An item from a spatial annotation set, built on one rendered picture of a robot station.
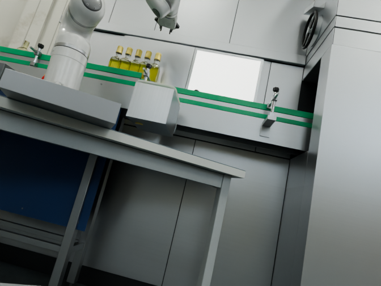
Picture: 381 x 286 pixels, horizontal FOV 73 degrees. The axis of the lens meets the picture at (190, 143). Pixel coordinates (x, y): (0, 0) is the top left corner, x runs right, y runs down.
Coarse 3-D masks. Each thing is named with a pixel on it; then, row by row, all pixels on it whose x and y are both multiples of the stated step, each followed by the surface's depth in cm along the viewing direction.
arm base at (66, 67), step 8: (56, 48) 92; (64, 48) 91; (56, 56) 91; (64, 56) 91; (72, 56) 92; (80, 56) 94; (48, 64) 92; (56, 64) 90; (64, 64) 90; (72, 64) 92; (80, 64) 94; (48, 72) 90; (56, 72) 89; (64, 72) 90; (72, 72) 91; (80, 72) 94; (48, 80) 89; (56, 80) 89; (64, 80) 90; (72, 80) 92; (80, 80) 95; (72, 88) 92
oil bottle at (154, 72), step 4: (152, 64) 144; (156, 64) 145; (152, 68) 144; (156, 68) 144; (152, 72) 143; (156, 72) 143; (152, 76) 143; (156, 76) 144; (152, 80) 142; (156, 80) 146
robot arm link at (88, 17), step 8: (72, 0) 92; (80, 0) 90; (88, 0) 91; (96, 0) 93; (72, 8) 93; (80, 8) 91; (88, 8) 91; (96, 8) 93; (104, 8) 96; (72, 16) 96; (80, 16) 93; (88, 16) 93; (96, 16) 94; (80, 24) 98; (88, 24) 97; (96, 24) 100
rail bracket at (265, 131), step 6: (276, 90) 123; (276, 96) 120; (270, 102) 128; (270, 108) 132; (270, 114) 120; (264, 120) 126; (270, 120) 120; (264, 126) 129; (270, 126) 128; (264, 132) 128
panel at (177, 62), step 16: (144, 48) 164; (160, 48) 163; (176, 48) 162; (192, 48) 162; (160, 64) 160; (176, 64) 160; (192, 64) 159; (160, 80) 158; (176, 80) 157; (256, 96) 152
